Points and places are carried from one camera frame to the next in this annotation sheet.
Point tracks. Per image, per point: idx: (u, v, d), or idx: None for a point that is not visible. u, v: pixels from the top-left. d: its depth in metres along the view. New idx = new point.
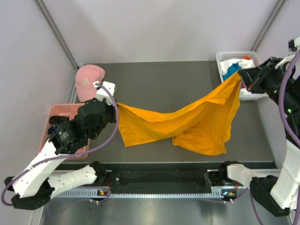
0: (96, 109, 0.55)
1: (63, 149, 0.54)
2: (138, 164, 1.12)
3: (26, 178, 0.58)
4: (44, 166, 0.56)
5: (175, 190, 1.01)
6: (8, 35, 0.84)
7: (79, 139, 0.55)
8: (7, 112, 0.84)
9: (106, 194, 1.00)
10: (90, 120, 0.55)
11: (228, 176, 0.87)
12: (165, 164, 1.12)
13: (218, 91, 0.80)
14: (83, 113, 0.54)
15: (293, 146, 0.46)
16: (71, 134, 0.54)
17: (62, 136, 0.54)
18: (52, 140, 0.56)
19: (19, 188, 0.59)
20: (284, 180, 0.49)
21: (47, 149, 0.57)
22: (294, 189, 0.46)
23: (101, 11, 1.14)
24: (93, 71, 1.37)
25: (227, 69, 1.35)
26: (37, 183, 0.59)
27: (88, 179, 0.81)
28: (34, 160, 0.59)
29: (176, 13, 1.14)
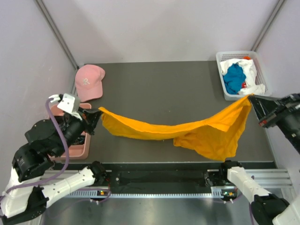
0: (43, 133, 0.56)
1: (24, 175, 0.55)
2: (139, 163, 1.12)
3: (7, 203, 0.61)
4: (14, 191, 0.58)
5: (174, 190, 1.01)
6: (8, 35, 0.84)
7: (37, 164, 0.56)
8: (8, 112, 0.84)
9: (106, 194, 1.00)
10: (42, 144, 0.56)
11: (229, 178, 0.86)
12: (166, 163, 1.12)
13: (225, 113, 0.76)
14: (31, 139, 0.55)
15: None
16: (28, 159, 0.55)
17: (20, 161, 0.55)
18: (15, 167, 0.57)
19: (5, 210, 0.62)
20: (291, 219, 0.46)
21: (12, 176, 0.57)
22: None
23: (101, 11, 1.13)
24: (93, 71, 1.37)
25: (227, 69, 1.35)
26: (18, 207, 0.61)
27: (86, 183, 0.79)
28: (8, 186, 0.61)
29: (176, 13, 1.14)
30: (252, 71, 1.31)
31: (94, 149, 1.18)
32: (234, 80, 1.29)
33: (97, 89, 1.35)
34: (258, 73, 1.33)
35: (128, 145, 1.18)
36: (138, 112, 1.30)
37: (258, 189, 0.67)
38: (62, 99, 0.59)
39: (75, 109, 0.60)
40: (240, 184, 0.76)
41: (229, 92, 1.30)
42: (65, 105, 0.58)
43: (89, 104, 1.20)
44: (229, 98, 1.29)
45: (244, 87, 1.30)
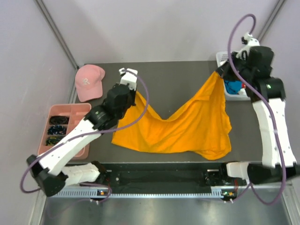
0: (122, 91, 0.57)
1: (100, 125, 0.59)
2: (138, 163, 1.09)
3: (58, 152, 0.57)
4: (80, 139, 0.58)
5: (175, 190, 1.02)
6: (8, 36, 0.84)
7: (110, 118, 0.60)
8: (8, 113, 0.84)
9: (106, 194, 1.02)
10: (119, 101, 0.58)
11: (228, 173, 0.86)
12: (166, 164, 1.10)
13: (203, 89, 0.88)
14: (113, 94, 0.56)
15: (256, 103, 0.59)
16: (104, 114, 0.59)
17: (98, 116, 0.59)
18: (88, 118, 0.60)
19: (48, 161, 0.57)
20: (266, 144, 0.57)
21: (84, 126, 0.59)
22: (273, 137, 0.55)
23: (101, 12, 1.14)
24: (93, 71, 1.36)
25: None
26: (65, 160, 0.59)
27: (91, 176, 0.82)
28: (69, 135, 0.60)
29: (176, 12, 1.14)
30: None
31: (94, 149, 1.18)
32: None
33: (97, 89, 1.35)
34: None
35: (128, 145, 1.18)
36: None
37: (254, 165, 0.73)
38: (126, 71, 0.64)
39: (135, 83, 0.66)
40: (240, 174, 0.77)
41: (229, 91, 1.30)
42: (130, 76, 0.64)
43: (88, 103, 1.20)
44: (229, 98, 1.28)
45: None
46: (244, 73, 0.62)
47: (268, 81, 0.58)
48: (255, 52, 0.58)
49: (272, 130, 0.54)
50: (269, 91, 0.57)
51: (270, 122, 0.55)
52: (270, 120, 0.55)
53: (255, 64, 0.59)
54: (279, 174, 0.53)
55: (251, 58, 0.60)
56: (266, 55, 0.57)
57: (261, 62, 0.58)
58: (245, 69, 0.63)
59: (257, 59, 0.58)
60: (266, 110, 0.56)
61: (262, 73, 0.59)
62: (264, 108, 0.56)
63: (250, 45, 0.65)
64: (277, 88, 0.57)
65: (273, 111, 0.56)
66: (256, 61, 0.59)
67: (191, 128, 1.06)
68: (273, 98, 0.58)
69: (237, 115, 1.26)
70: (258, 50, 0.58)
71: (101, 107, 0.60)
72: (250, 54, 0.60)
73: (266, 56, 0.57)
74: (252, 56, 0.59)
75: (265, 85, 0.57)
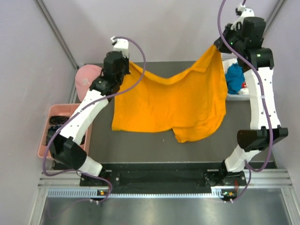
0: (116, 56, 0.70)
1: (107, 92, 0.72)
2: (138, 163, 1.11)
3: (77, 122, 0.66)
4: (93, 107, 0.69)
5: (175, 190, 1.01)
6: (8, 36, 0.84)
7: (113, 85, 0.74)
8: (8, 113, 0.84)
9: (106, 194, 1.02)
10: (116, 65, 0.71)
11: (228, 168, 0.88)
12: (165, 163, 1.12)
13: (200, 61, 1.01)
14: (109, 61, 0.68)
15: (247, 73, 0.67)
16: (107, 82, 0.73)
17: (101, 85, 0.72)
18: (93, 88, 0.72)
19: (70, 131, 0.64)
20: (254, 108, 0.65)
21: (90, 95, 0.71)
22: (259, 101, 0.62)
23: (101, 12, 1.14)
24: (93, 71, 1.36)
25: (227, 69, 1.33)
26: (83, 128, 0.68)
27: (95, 170, 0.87)
28: (80, 106, 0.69)
29: (176, 12, 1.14)
30: None
31: (94, 149, 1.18)
32: (234, 81, 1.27)
33: None
34: None
35: (128, 145, 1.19)
36: None
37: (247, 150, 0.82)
38: (118, 40, 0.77)
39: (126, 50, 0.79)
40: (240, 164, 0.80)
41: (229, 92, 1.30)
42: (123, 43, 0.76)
43: None
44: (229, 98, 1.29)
45: (244, 87, 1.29)
46: (237, 44, 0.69)
47: (258, 51, 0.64)
48: (248, 23, 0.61)
49: (259, 96, 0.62)
50: (258, 59, 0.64)
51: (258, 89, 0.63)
52: (258, 87, 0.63)
53: (248, 35, 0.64)
54: (264, 135, 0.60)
55: (244, 29, 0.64)
56: (258, 25, 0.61)
57: (253, 32, 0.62)
58: (238, 40, 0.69)
59: (249, 30, 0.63)
60: (255, 77, 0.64)
61: (253, 44, 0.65)
62: (253, 76, 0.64)
63: (243, 16, 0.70)
64: (266, 56, 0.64)
65: (262, 78, 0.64)
66: (248, 33, 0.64)
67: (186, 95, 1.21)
68: (263, 67, 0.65)
69: (236, 114, 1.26)
70: (251, 20, 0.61)
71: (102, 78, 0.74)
72: (243, 26, 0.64)
73: (258, 25, 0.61)
74: (246, 27, 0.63)
75: (255, 54, 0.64)
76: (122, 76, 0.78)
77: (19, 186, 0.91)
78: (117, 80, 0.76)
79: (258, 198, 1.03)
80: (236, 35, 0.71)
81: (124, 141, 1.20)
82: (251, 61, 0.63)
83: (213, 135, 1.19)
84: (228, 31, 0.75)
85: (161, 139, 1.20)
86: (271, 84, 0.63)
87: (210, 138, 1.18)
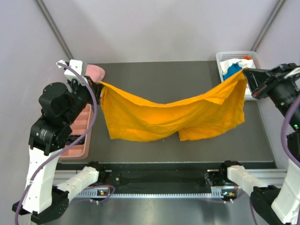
0: (57, 92, 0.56)
1: (51, 145, 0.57)
2: (138, 164, 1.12)
3: (33, 193, 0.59)
4: (42, 171, 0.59)
5: (175, 190, 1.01)
6: (8, 36, 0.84)
7: (58, 130, 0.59)
8: (8, 113, 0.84)
9: (106, 194, 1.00)
10: (58, 106, 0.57)
11: (228, 177, 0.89)
12: (165, 163, 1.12)
13: (220, 89, 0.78)
14: (48, 101, 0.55)
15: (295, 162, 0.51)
16: (48, 130, 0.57)
17: (41, 136, 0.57)
18: (35, 146, 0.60)
19: (32, 204, 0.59)
20: (285, 198, 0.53)
21: (37, 157, 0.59)
22: (296, 203, 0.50)
23: (101, 12, 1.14)
24: (93, 71, 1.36)
25: (227, 69, 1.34)
26: (47, 192, 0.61)
27: (92, 178, 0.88)
28: (30, 174, 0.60)
29: (176, 12, 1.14)
30: None
31: (94, 149, 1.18)
32: None
33: None
34: None
35: (128, 145, 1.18)
36: None
37: (258, 181, 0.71)
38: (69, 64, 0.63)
39: (83, 74, 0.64)
40: (240, 180, 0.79)
41: None
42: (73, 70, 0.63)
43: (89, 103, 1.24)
44: None
45: None
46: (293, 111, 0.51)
47: None
48: None
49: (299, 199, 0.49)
50: None
51: None
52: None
53: None
54: None
55: None
56: None
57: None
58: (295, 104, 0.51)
59: None
60: None
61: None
62: None
63: None
64: None
65: None
66: None
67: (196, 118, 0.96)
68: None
69: None
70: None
71: (44, 123, 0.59)
72: None
73: None
74: None
75: None
76: (72, 115, 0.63)
77: (19, 187, 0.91)
78: (65, 122, 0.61)
79: None
80: None
81: (124, 142, 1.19)
82: None
83: None
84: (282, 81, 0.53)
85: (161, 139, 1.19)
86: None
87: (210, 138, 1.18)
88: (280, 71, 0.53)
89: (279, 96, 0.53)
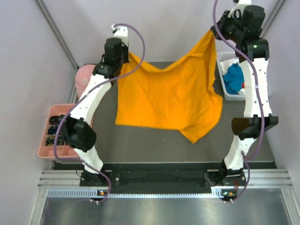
0: (116, 41, 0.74)
1: (110, 75, 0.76)
2: (138, 163, 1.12)
3: (85, 104, 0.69)
4: (97, 91, 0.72)
5: (176, 190, 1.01)
6: (8, 36, 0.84)
7: (114, 68, 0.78)
8: (8, 113, 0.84)
9: (105, 194, 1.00)
10: (116, 50, 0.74)
11: (227, 166, 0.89)
12: (165, 163, 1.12)
13: (198, 46, 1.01)
14: (111, 45, 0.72)
15: (243, 63, 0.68)
16: (108, 67, 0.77)
17: (103, 69, 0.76)
18: (96, 73, 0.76)
19: (80, 112, 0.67)
20: (248, 98, 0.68)
21: (96, 79, 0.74)
22: (253, 92, 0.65)
23: (101, 12, 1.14)
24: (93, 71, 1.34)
25: (227, 69, 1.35)
26: (92, 110, 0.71)
27: (97, 165, 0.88)
28: (87, 90, 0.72)
29: (176, 12, 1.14)
30: None
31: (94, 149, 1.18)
32: (234, 80, 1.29)
33: None
34: None
35: (128, 145, 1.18)
36: None
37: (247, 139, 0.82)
38: (118, 28, 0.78)
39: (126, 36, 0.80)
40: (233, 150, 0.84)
41: (229, 92, 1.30)
42: (122, 33, 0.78)
43: None
44: (229, 98, 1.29)
45: (244, 87, 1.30)
46: (236, 34, 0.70)
47: (256, 42, 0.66)
48: (248, 14, 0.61)
49: (253, 86, 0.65)
50: (255, 50, 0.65)
51: (252, 79, 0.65)
52: (252, 78, 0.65)
53: (246, 25, 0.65)
54: (254, 123, 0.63)
55: (243, 18, 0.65)
56: (258, 15, 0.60)
57: (251, 24, 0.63)
58: (237, 29, 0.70)
59: (249, 21, 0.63)
60: (250, 67, 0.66)
61: (252, 35, 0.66)
62: (248, 67, 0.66)
63: (241, 3, 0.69)
64: (263, 47, 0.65)
65: (257, 69, 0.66)
66: (246, 22, 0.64)
67: (188, 87, 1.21)
68: (258, 58, 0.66)
69: (237, 114, 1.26)
70: (251, 11, 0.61)
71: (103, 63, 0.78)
72: (243, 15, 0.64)
73: (258, 17, 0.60)
74: (244, 16, 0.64)
75: (252, 45, 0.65)
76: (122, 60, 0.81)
77: (20, 187, 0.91)
78: (118, 64, 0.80)
79: (258, 197, 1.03)
80: (234, 23, 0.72)
81: (123, 142, 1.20)
82: (247, 52, 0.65)
83: (213, 135, 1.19)
84: (226, 19, 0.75)
85: (161, 139, 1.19)
86: (265, 74, 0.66)
87: (209, 138, 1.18)
88: (225, 13, 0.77)
89: (228, 29, 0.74)
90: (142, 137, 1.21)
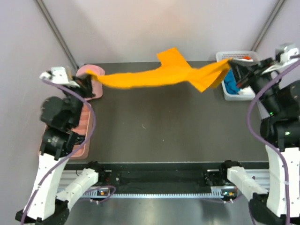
0: (54, 110, 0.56)
1: (62, 151, 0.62)
2: (138, 163, 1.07)
3: (39, 198, 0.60)
4: (50, 177, 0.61)
5: (176, 190, 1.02)
6: (8, 36, 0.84)
7: (66, 139, 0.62)
8: (8, 113, 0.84)
9: (106, 194, 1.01)
10: (57, 120, 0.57)
11: (228, 177, 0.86)
12: (165, 163, 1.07)
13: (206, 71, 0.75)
14: (48, 121, 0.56)
15: (268, 147, 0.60)
16: (58, 137, 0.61)
17: (52, 143, 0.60)
18: (45, 152, 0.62)
19: (37, 211, 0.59)
20: (273, 189, 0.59)
21: (46, 161, 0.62)
22: (282, 187, 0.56)
23: (101, 11, 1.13)
24: (93, 71, 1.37)
25: (227, 69, 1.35)
26: (51, 198, 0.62)
27: (92, 180, 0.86)
28: (38, 180, 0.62)
29: (176, 12, 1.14)
30: None
31: (94, 150, 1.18)
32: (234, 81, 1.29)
33: (96, 89, 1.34)
34: None
35: (128, 145, 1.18)
36: (139, 113, 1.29)
37: (258, 187, 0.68)
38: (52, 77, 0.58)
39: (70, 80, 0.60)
40: (240, 183, 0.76)
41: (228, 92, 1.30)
42: (60, 79, 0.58)
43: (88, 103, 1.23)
44: (229, 98, 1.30)
45: None
46: (270, 104, 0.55)
47: (288, 126, 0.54)
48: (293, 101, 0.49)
49: (282, 182, 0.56)
50: (286, 137, 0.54)
51: (282, 174, 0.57)
52: (282, 170, 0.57)
53: (285, 108, 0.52)
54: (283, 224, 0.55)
55: (284, 99, 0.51)
56: None
57: (292, 108, 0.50)
58: (272, 97, 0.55)
59: (290, 105, 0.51)
60: (279, 159, 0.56)
61: (288, 117, 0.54)
62: (278, 157, 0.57)
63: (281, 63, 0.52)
64: (296, 134, 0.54)
65: (288, 161, 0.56)
66: (287, 104, 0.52)
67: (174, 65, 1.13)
68: (289, 146, 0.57)
69: (237, 115, 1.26)
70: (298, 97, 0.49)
71: (52, 132, 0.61)
72: (285, 96, 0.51)
73: None
74: (286, 97, 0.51)
75: (283, 132, 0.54)
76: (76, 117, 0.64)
77: (20, 187, 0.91)
78: (70, 131, 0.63)
79: None
80: (267, 86, 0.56)
81: (123, 142, 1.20)
82: (277, 139, 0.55)
83: (213, 135, 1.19)
84: (253, 76, 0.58)
85: (161, 139, 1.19)
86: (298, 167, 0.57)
87: (209, 138, 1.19)
88: (258, 65, 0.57)
89: None
90: (142, 137, 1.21)
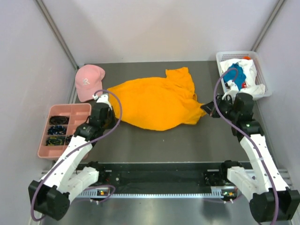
0: (103, 104, 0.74)
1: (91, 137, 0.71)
2: (139, 163, 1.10)
3: (60, 169, 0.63)
4: (76, 154, 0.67)
5: (176, 190, 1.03)
6: (7, 36, 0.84)
7: (97, 130, 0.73)
8: (7, 113, 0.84)
9: (106, 194, 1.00)
10: (101, 114, 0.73)
11: (228, 177, 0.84)
12: (166, 164, 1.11)
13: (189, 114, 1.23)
14: (96, 108, 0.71)
15: (243, 142, 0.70)
16: (92, 126, 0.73)
17: (86, 129, 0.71)
18: (77, 134, 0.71)
19: (56, 179, 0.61)
20: (258, 174, 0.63)
21: (76, 141, 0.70)
22: (259, 162, 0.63)
23: (101, 12, 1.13)
24: (93, 71, 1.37)
25: (227, 69, 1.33)
26: (68, 174, 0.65)
27: (91, 179, 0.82)
28: (64, 153, 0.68)
29: (176, 12, 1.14)
30: (252, 71, 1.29)
31: (94, 150, 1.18)
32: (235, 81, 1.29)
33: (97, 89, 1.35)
34: (258, 73, 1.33)
35: (128, 145, 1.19)
36: None
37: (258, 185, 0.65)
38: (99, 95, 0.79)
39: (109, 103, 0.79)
40: (240, 183, 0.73)
41: None
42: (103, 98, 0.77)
43: (88, 103, 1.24)
44: None
45: (244, 87, 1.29)
46: (232, 115, 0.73)
47: (249, 123, 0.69)
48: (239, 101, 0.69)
49: (258, 158, 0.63)
50: (249, 129, 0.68)
51: (255, 153, 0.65)
52: (255, 151, 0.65)
53: (240, 109, 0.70)
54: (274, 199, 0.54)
55: (237, 104, 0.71)
56: (248, 102, 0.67)
57: (244, 108, 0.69)
58: (232, 110, 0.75)
59: (242, 106, 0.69)
60: (250, 143, 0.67)
61: (245, 116, 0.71)
62: (247, 141, 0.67)
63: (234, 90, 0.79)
64: (256, 127, 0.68)
65: (256, 143, 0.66)
66: (240, 108, 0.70)
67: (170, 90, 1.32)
68: (255, 134, 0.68)
69: None
70: (241, 98, 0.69)
71: (86, 124, 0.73)
72: (236, 101, 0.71)
73: (248, 104, 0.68)
74: (237, 102, 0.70)
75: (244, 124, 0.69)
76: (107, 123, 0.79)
77: (20, 187, 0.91)
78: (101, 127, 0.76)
79: None
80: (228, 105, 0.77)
81: (123, 142, 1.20)
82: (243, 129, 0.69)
83: (213, 135, 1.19)
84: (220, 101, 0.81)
85: (161, 139, 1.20)
86: (266, 147, 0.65)
87: (209, 138, 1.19)
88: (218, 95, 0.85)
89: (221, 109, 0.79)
90: (143, 137, 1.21)
